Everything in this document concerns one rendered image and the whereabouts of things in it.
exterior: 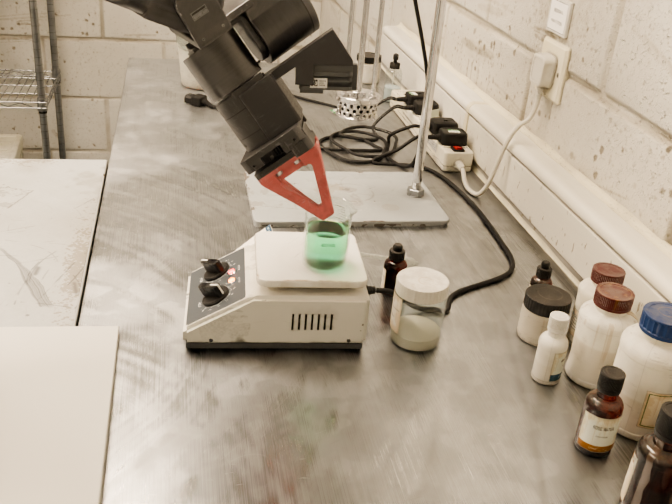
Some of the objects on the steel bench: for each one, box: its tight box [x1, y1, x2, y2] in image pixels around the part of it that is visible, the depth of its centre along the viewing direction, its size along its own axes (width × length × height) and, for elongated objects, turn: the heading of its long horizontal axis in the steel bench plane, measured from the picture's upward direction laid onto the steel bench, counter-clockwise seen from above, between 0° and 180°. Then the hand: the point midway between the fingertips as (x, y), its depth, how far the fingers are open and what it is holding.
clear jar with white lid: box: [389, 267, 449, 353], centre depth 89 cm, size 6×6×8 cm
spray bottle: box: [383, 53, 402, 103], centre depth 176 cm, size 4×4×11 cm
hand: (324, 209), depth 79 cm, fingers closed
